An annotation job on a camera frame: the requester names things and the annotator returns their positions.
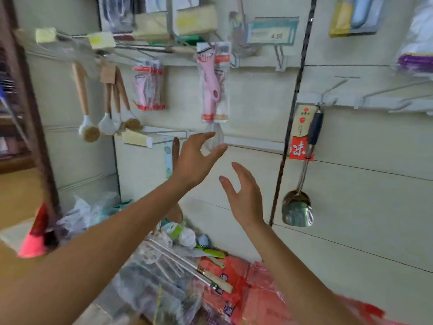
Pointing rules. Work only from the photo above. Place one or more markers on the yellow price tag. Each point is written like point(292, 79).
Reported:
point(101, 41)
point(46, 35)

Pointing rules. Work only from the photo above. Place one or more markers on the white purple bag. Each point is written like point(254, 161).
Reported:
point(416, 61)

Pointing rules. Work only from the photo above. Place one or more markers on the pink green broom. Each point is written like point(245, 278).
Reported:
point(34, 243)
point(34, 132)

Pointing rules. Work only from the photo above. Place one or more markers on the white flat board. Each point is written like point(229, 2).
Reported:
point(12, 235)

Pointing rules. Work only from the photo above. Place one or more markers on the dark wooden spatula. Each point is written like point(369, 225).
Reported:
point(175, 147)

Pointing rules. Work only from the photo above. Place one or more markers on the black utensil packet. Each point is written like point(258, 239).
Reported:
point(116, 13)

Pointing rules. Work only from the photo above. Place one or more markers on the red plastic wrapped packets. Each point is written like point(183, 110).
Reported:
point(237, 294)

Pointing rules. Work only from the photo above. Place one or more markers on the wooden bookshelf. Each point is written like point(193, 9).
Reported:
point(10, 132)

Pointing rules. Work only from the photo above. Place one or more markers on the person's right forearm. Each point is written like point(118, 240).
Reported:
point(298, 281)

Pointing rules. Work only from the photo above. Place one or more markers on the pile of plastic wrapped utensils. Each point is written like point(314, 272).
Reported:
point(155, 287)

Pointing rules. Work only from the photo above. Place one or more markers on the person's right hand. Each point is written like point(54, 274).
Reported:
point(245, 199)

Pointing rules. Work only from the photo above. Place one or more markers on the wooden dish brushes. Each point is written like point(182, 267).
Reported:
point(107, 125)

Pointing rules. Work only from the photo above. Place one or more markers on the white green utensil packet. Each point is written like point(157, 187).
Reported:
point(184, 2)
point(154, 3)

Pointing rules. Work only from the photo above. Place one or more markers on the pale round hanging utensil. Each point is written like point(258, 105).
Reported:
point(238, 27)

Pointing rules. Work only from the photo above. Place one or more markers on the white price label holder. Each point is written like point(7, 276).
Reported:
point(274, 31)

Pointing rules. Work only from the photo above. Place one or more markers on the person's left forearm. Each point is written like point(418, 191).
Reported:
point(88, 260)

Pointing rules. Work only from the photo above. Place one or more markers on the black wall divider strip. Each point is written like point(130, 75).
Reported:
point(302, 64)

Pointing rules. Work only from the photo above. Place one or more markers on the blue yellow peeler packet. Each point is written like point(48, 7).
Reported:
point(355, 13)

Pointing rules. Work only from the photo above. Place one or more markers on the large steel strainer ladle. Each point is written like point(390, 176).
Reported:
point(196, 270)

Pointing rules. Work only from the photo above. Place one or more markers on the wooden brushes hanging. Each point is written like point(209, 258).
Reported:
point(88, 132)

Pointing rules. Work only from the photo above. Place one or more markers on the person's left hand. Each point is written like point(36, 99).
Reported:
point(193, 164)

